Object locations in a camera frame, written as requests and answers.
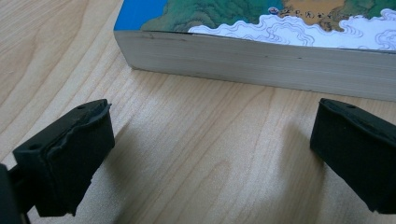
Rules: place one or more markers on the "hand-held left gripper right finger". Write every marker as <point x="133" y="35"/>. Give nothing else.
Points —
<point x="355" y="149"/>

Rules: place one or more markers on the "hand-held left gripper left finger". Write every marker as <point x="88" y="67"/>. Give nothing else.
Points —
<point x="71" y="161"/>

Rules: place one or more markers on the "thick blue paperback book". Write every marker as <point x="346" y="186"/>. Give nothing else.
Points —
<point x="249" y="62"/>

